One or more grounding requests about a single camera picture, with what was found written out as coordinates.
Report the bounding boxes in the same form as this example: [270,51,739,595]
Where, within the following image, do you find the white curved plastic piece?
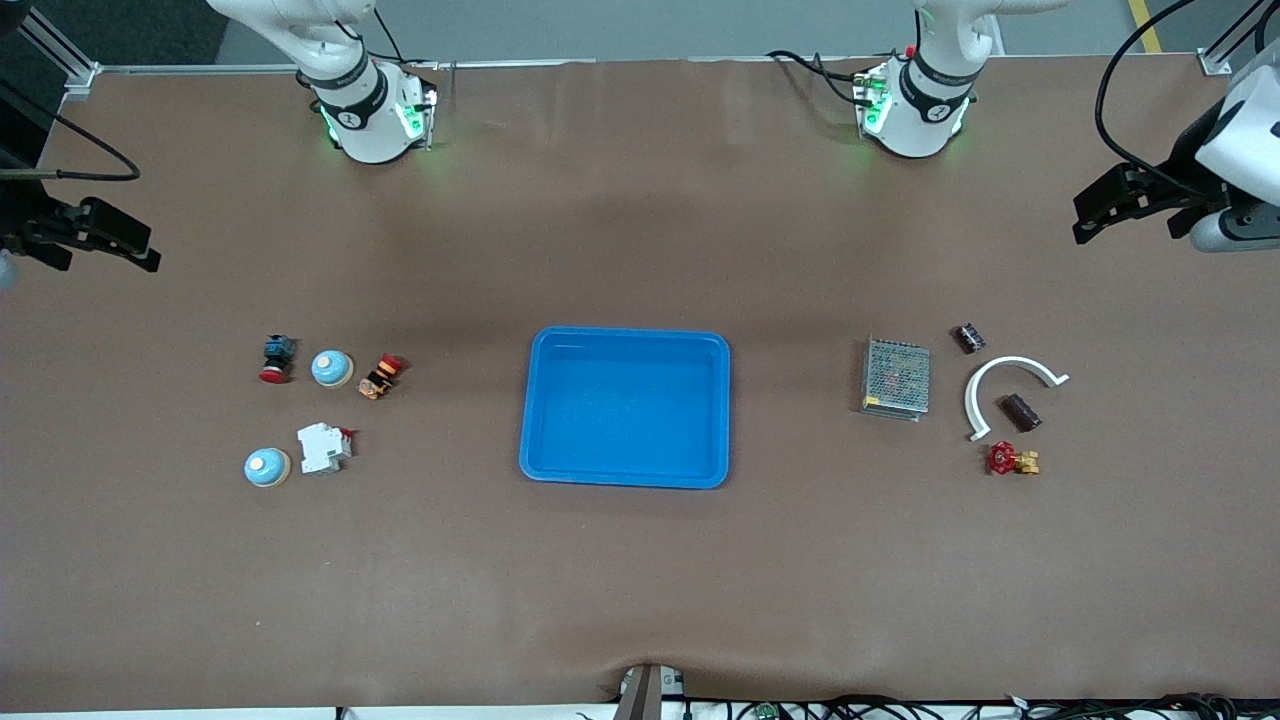
[964,355,1071,443]

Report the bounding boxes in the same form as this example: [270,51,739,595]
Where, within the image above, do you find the metal mesh power supply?
[860,337,932,423]

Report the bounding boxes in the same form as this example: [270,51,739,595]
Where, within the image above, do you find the white circuit breaker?
[296,422,355,477]

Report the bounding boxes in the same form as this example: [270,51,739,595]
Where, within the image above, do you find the blue plastic tray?
[518,326,732,491]

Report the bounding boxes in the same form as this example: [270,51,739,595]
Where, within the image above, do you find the aluminium frame corner post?
[1195,0,1280,79]
[0,0,101,101]

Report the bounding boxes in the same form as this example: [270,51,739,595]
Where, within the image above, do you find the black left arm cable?
[1095,0,1246,193]

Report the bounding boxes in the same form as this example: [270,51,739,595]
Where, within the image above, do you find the red button blue switch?
[258,334,297,385]

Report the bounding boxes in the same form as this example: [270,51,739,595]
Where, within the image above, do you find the red handle brass valve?
[988,441,1041,477]

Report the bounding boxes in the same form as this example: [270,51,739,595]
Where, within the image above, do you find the red yellow button switch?
[357,352,408,401]

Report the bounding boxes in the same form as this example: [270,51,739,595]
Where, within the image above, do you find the black right base cable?
[340,5,441,71]

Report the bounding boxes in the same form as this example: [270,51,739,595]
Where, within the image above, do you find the black base cable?
[766,48,881,109]
[340,5,441,71]

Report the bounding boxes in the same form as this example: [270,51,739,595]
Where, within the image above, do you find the black left base cable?
[766,48,881,109]

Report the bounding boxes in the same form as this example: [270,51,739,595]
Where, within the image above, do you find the black cable bundle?
[575,692,1280,720]

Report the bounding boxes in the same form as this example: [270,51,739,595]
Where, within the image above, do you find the grey metal camera bracket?
[612,663,686,720]

